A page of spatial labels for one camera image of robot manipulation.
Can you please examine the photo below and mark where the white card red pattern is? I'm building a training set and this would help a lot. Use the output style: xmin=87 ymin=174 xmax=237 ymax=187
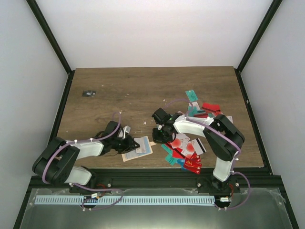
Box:
xmin=134 ymin=137 xmax=146 ymax=154

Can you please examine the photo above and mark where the beige card holder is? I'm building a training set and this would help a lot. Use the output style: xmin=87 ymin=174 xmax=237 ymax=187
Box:
xmin=122 ymin=136 xmax=153 ymax=162

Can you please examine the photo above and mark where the far red card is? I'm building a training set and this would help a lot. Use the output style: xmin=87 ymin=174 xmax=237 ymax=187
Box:
xmin=202 ymin=103 xmax=222 ymax=115

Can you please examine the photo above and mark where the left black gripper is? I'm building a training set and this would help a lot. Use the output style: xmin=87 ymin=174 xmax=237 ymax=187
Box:
xmin=112 ymin=135 xmax=141 ymax=154

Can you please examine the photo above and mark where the purple cable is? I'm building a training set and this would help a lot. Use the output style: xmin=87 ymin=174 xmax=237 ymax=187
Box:
xmin=42 ymin=111 xmax=122 ymax=184
xmin=164 ymin=98 xmax=251 ymax=210

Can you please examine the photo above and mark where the light blue slotted cable duct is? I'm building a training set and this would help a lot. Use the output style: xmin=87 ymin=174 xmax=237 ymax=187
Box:
xmin=34 ymin=195 xmax=215 ymax=206

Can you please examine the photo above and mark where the white striped card in pile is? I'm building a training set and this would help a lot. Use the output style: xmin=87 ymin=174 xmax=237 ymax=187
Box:
xmin=190 ymin=138 xmax=206 ymax=155

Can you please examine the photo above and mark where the red card black stripe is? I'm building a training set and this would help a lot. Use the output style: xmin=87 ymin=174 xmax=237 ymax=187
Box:
xmin=172 ymin=150 xmax=186 ymax=159

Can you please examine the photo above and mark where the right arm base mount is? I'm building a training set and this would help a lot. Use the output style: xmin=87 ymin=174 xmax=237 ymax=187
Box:
xmin=196 ymin=176 xmax=240 ymax=195

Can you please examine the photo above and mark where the white card red circle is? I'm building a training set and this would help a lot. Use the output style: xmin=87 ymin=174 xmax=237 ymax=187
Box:
xmin=170 ymin=133 xmax=190 ymax=149

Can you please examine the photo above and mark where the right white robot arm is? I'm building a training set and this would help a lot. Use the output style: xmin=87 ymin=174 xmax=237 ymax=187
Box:
xmin=152 ymin=108 xmax=245 ymax=192

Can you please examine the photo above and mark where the small black card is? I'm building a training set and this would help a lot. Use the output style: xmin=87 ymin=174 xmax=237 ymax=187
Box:
xmin=82 ymin=90 xmax=96 ymax=97

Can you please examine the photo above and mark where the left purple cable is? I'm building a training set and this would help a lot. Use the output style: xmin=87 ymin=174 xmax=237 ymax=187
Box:
xmin=42 ymin=111 xmax=122 ymax=184

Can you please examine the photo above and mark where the far teal card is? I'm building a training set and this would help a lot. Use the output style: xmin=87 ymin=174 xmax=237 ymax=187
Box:
xmin=185 ymin=90 xmax=198 ymax=102

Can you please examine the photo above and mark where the teal VIP card front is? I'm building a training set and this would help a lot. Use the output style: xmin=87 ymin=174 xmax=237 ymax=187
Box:
xmin=165 ymin=154 xmax=177 ymax=166

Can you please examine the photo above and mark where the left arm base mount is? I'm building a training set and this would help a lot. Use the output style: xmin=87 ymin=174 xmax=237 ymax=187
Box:
xmin=66 ymin=167 xmax=113 ymax=193

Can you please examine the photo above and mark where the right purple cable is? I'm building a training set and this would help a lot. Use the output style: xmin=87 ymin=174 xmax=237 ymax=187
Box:
xmin=164 ymin=98 xmax=251 ymax=210

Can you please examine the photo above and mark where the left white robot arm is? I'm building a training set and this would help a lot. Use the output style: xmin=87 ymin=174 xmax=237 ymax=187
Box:
xmin=32 ymin=127 xmax=140 ymax=193

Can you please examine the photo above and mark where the black frame rail front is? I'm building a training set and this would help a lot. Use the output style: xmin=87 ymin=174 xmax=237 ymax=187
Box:
xmin=30 ymin=168 xmax=282 ymax=191

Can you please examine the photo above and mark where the red VIP card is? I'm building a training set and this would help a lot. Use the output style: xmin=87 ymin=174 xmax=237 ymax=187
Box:
xmin=183 ymin=158 xmax=202 ymax=174

